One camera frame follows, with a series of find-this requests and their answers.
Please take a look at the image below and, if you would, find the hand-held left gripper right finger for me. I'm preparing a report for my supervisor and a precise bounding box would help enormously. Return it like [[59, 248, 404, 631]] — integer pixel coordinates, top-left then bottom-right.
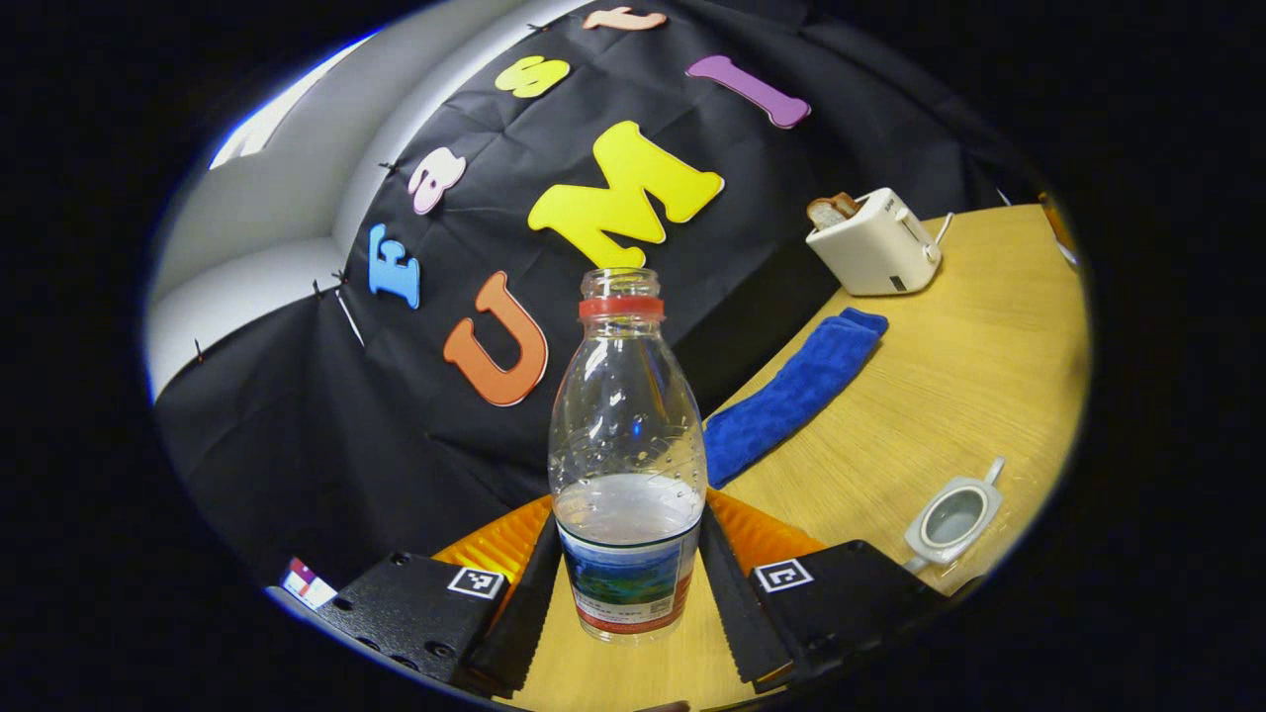
[[698, 487, 946, 693]]

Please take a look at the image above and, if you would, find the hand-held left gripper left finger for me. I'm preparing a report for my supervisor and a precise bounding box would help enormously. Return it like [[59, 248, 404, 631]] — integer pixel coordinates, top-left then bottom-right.
[[315, 494, 563, 693]]

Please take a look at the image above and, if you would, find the clear plastic water bottle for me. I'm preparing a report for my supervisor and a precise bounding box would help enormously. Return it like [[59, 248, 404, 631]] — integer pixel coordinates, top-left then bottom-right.
[[547, 267, 709, 646]]

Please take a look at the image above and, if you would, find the white toaster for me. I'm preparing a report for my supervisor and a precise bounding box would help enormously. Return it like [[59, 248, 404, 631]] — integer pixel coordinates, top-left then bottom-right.
[[805, 187, 944, 298]]

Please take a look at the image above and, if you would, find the blue towel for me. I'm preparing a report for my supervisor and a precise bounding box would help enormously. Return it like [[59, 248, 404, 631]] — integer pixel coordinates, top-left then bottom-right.
[[702, 307, 889, 490]]

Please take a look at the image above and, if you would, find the bread slice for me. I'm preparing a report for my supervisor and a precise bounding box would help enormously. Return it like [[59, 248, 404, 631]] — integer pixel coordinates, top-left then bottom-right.
[[806, 192, 861, 231]]

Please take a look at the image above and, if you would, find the black backdrop cloth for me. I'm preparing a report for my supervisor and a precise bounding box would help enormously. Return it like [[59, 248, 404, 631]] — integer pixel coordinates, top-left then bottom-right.
[[153, 0, 1040, 589]]

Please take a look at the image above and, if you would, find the ceiling light panel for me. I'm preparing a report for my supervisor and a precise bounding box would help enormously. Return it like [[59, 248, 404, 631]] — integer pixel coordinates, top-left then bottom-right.
[[213, 30, 382, 169]]

